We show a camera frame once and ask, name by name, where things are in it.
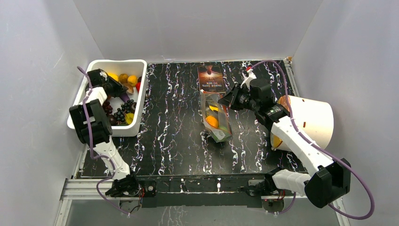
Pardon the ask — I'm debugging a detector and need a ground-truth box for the beige onion half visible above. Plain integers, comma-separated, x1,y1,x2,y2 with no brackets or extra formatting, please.
123,83,134,95

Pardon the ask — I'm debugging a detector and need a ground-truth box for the orange fruit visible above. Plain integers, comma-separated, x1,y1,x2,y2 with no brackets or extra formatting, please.
206,115,219,128

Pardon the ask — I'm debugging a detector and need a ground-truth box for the red fruit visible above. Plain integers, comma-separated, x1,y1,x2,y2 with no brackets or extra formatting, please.
135,82,141,93

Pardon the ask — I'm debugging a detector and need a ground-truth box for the aluminium frame rail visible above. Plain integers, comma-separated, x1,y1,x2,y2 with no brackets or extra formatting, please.
55,176,349,226

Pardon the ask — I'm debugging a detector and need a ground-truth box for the yellow bell pepper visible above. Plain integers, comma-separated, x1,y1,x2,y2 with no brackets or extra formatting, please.
108,73,119,82

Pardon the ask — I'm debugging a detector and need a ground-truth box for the clear zip top bag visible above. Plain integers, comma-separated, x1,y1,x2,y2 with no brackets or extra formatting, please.
200,90,232,143

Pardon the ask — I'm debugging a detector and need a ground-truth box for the black grape bunch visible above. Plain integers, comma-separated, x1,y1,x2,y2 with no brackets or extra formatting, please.
114,99,136,125

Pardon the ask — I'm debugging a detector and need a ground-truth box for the book with dark cover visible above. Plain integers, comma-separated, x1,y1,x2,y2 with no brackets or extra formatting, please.
197,65,226,93

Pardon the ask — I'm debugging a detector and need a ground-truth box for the yellow lemon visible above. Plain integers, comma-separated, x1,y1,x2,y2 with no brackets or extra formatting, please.
125,113,134,125

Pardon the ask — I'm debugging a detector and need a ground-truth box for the purple eggplant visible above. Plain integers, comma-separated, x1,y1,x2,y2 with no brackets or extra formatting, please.
120,93,131,103

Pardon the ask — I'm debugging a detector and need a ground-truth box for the brown yellow round fruit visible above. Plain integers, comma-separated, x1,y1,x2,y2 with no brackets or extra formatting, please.
119,73,129,84

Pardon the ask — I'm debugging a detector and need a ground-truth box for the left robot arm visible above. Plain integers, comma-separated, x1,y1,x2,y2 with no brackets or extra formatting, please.
69,67,141,197

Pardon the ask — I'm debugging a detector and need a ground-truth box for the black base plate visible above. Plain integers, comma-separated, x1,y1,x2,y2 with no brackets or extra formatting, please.
137,174,272,208

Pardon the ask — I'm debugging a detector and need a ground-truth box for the white plastic bin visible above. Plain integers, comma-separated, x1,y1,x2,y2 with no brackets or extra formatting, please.
86,59,148,137

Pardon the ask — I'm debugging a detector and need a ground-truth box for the white cylinder orange lid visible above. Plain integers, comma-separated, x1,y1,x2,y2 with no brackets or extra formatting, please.
277,96,334,149

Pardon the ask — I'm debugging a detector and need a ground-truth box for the dark plum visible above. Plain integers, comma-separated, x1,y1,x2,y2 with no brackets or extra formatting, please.
108,115,118,126

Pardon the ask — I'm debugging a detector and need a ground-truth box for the dark red grape bunch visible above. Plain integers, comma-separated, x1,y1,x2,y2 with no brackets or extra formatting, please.
102,101,113,116

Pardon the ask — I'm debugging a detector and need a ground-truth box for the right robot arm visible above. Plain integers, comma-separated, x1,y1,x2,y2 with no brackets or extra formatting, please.
218,79,351,208

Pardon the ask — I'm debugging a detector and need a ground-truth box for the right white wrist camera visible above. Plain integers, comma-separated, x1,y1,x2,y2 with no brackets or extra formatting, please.
240,67,256,91

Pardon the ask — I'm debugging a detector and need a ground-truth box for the green round fruit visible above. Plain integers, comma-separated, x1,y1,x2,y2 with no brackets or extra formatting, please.
215,126,231,139

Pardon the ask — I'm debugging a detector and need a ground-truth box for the yellow pear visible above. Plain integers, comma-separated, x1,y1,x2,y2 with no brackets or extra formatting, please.
209,105,219,113

